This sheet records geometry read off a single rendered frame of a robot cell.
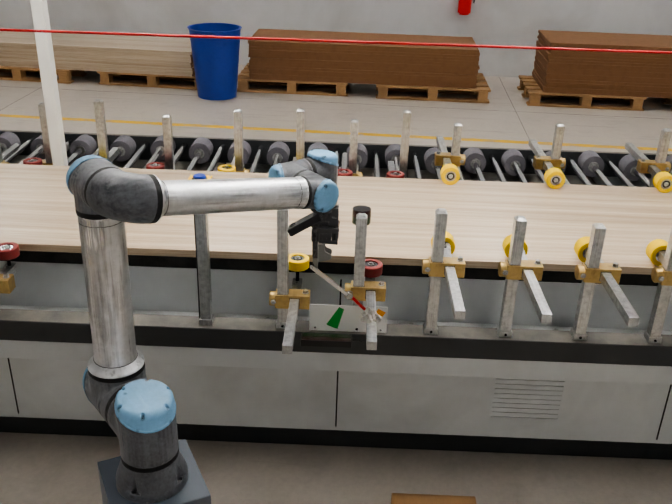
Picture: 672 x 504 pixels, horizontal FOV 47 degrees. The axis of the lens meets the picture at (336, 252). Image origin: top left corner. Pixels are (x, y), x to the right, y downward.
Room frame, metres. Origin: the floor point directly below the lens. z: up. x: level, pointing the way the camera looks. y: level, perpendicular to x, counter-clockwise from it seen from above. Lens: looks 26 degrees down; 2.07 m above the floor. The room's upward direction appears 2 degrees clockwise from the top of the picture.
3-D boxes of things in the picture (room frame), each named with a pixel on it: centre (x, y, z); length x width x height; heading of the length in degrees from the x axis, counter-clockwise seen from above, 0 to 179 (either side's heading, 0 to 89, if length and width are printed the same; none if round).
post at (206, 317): (2.24, 0.43, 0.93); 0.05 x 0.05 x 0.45; 89
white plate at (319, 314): (2.21, -0.05, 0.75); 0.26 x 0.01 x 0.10; 89
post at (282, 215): (2.24, 0.17, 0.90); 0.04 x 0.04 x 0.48; 89
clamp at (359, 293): (2.24, -0.10, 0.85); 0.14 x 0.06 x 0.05; 89
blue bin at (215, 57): (7.96, 1.30, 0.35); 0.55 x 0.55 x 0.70
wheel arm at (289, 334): (2.15, 0.13, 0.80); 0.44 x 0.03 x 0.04; 179
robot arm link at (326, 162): (2.16, 0.05, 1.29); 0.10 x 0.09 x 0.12; 129
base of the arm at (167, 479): (1.59, 0.48, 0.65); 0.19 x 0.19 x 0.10
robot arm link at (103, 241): (1.74, 0.59, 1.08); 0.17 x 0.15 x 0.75; 39
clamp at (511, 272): (2.23, -0.60, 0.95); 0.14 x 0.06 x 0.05; 89
